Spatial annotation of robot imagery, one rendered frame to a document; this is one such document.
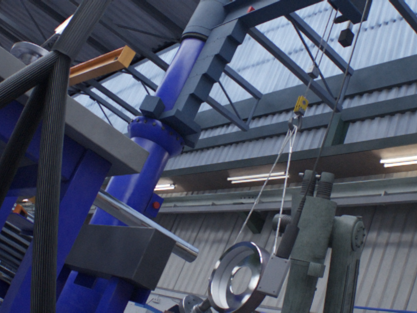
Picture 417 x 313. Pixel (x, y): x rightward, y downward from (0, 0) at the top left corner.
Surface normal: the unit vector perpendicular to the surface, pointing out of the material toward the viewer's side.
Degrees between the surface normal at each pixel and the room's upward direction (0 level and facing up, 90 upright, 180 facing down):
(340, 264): 121
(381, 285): 90
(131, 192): 90
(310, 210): 107
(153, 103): 90
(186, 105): 90
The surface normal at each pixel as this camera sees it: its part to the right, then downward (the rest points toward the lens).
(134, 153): 0.58, -0.09
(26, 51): -0.39, 0.85
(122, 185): -0.08, -0.43
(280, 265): -0.29, -0.49
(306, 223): -0.50, -0.25
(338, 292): -0.62, -0.01
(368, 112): -0.74, -0.52
